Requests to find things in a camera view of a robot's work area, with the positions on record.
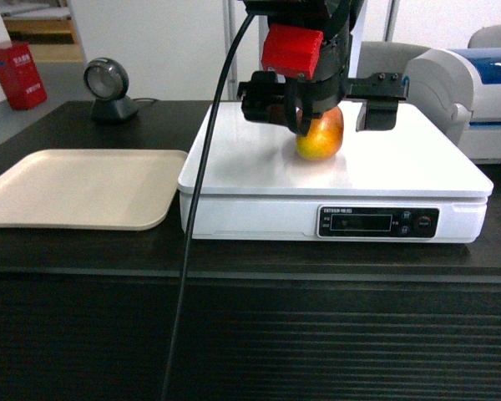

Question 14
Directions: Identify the red fire extinguisher box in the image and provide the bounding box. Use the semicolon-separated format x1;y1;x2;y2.
0;41;48;110

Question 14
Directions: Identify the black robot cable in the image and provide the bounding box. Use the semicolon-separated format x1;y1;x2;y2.
160;12;256;401

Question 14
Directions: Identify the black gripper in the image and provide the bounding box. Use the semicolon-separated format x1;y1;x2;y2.
237;33;399;132

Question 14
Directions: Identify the beige plastic tray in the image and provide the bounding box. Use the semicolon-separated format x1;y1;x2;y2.
0;150;187;231

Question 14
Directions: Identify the wooden pallet shelf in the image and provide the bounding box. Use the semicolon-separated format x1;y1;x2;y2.
0;1;84;63

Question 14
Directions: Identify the white blue label printer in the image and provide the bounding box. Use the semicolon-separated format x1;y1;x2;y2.
404;48;501;164

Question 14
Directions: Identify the red camera mount block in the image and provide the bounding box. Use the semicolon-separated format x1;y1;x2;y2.
261;23;324;81

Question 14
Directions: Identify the white checkout scale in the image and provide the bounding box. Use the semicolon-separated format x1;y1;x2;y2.
193;101;493;243

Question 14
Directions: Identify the black round barcode scanner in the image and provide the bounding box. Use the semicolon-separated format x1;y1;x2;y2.
83;58;139;124

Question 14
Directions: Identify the red yellow mango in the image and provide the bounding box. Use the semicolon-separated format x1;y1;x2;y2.
296;106;344;161

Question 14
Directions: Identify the white receipt printer kiosk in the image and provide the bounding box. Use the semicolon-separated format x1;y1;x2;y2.
258;0;367;104

